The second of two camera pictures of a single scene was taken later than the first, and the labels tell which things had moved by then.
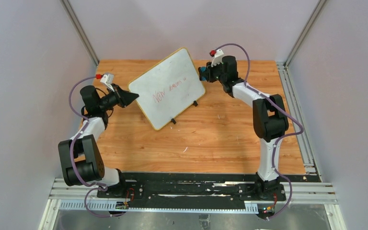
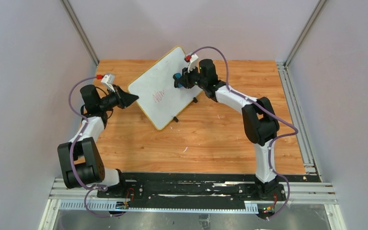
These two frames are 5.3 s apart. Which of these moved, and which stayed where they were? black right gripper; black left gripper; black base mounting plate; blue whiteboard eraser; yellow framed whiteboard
Moved: black right gripper; blue whiteboard eraser
Stayed: yellow framed whiteboard; black base mounting plate; black left gripper
